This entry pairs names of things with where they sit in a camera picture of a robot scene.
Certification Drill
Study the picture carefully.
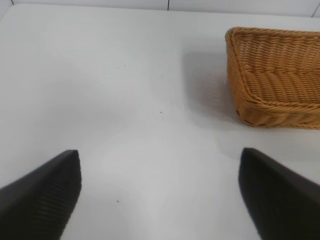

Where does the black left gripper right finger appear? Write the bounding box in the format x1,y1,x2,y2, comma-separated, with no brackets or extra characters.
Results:
238,147,320,240

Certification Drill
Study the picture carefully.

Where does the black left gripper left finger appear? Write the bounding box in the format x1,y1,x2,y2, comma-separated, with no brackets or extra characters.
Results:
0,149,83,240

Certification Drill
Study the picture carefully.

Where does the tan woven wicker basket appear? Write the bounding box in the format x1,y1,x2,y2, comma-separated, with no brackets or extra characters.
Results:
224,26,320,131

